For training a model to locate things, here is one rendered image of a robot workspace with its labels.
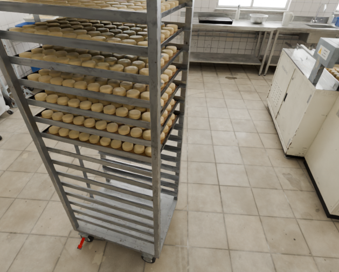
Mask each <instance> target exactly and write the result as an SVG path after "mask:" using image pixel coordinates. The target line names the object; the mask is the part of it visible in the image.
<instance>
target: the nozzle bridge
mask: <svg viewBox="0 0 339 272"><path fill-rule="evenodd" d="M313 57H315V58H316V59H317V60H316V62H315V64H314V67H313V69H312V71H311V73H310V76H309V78H308V79H309V81H310V82H311V83H312V84H317V83H318V81H319V79H320V76H321V74H322V72H323V70H324V68H325V67H326V68H328V69H333V67H336V68H339V39H337V38H320V40H319V42H318V44H317V47H316V49H315V52H314V54H313Z"/></svg>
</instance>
